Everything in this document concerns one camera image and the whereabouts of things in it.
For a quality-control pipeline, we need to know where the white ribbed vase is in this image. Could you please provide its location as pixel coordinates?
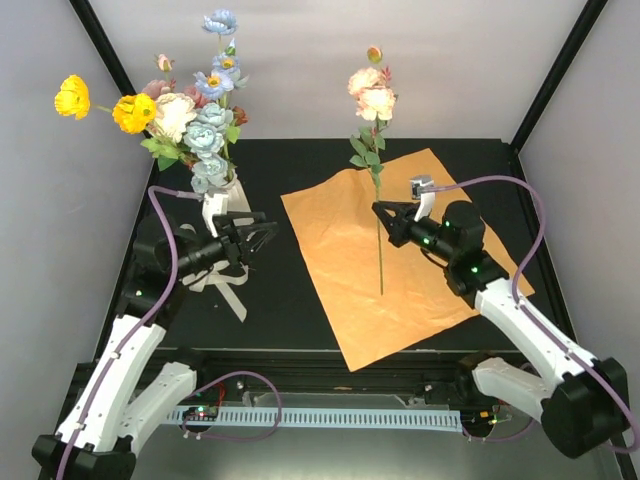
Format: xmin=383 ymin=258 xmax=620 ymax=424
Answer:
xmin=206 ymin=176 xmax=251 ymax=212

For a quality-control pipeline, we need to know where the cream printed ribbon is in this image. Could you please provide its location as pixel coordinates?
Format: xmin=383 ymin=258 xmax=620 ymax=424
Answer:
xmin=178 ymin=234 xmax=249 ymax=322

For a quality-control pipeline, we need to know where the orange wrapping paper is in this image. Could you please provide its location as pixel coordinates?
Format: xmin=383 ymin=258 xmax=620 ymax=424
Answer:
xmin=280 ymin=147 xmax=535 ymax=372

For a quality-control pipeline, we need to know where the light blue peony stem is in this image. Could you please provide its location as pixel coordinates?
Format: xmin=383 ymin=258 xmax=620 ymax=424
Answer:
xmin=183 ymin=102 xmax=241 ymax=195

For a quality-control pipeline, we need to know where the coral rose flower stem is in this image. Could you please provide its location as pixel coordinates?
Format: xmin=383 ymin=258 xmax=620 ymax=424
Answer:
xmin=232 ymin=106 xmax=249 ymax=126

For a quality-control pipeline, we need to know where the white peony flower stem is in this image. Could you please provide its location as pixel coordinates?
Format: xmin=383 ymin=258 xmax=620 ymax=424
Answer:
xmin=150 ymin=93 xmax=197 ymax=143

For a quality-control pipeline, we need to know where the blue poppy flower stem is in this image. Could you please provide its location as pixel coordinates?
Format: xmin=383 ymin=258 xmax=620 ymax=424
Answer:
xmin=194 ymin=9 xmax=248 ymax=107

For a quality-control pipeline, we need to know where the peach rose flower stem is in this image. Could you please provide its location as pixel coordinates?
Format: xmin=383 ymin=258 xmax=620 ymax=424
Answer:
xmin=347 ymin=45 xmax=399 ymax=296

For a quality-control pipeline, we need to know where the yellow poppy flower stem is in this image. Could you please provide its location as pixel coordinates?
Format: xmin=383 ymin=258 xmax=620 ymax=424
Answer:
xmin=53 ymin=74 xmax=191 ymax=172

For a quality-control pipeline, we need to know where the pink rose flower stem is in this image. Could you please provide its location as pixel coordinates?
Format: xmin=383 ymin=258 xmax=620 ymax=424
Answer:
xmin=139 ymin=52 xmax=176 ymax=99

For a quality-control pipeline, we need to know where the large pale pink peony stem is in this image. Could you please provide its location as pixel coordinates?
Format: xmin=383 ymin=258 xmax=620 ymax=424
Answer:
xmin=183 ymin=85 xmax=210 ymax=109

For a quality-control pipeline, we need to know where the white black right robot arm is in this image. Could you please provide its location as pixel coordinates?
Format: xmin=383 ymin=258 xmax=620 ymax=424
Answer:
xmin=372 ymin=201 xmax=631 ymax=458

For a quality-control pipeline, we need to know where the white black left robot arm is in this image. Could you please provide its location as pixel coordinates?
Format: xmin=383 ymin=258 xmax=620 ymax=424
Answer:
xmin=32 ymin=212 xmax=278 ymax=479

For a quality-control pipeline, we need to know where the left small circuit board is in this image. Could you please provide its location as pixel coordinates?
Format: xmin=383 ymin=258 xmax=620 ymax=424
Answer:
xmin=182 ymin=405 xmax=219 ymax=422

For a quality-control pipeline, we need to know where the small circuit board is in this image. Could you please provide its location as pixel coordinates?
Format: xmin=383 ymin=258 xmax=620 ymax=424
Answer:
xmin=182 ymin=405 xmax=219 ymax=422
xmin=460 ymin=410 xmax=503 ymax=425

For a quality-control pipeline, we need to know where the right small circuit board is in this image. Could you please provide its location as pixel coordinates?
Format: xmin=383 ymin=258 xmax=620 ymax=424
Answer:
xmin=460 ymin=410 xmax=503 ymax=425

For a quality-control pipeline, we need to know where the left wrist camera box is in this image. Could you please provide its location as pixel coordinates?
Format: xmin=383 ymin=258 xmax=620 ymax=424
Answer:
xmin=201 ymin=191 xmax=229 ymax=238

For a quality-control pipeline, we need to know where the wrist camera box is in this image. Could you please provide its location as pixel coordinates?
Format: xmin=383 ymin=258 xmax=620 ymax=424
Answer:
xmin=201 ymin=191 xmax=229 ymax=238
xmin=410 ymin=175 xmax=436 ymax=222

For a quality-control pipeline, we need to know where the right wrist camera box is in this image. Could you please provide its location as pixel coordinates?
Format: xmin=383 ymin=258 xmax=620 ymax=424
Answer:
xmin=410 ymin=175 xmax=436 ymax=222

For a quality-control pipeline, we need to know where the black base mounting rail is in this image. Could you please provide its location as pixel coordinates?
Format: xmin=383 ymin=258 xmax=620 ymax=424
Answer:
xmin=74 ymin=348 xmax=481 ymax=401

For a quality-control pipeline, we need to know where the light blue slotted cable duct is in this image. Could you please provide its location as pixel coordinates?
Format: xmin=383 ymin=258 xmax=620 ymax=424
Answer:
xmin=163 ymin=406 xmax=463 ymax=433

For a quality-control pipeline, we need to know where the black left frame post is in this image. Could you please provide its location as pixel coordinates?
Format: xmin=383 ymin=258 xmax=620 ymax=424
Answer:
xmin=69 ymin=0 xmax=134 ymax=95

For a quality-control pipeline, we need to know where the black frame post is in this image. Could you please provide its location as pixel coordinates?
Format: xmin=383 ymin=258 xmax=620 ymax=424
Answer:
xmin=510 ymin=0 xmax=608 ymax=154
xmin=69 ymin=0 xmax=134 ymax=95

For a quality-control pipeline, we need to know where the black right frame post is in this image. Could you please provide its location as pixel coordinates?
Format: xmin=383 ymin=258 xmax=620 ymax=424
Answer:
xmin=510 ymin=0 xmax=608 ymax=154

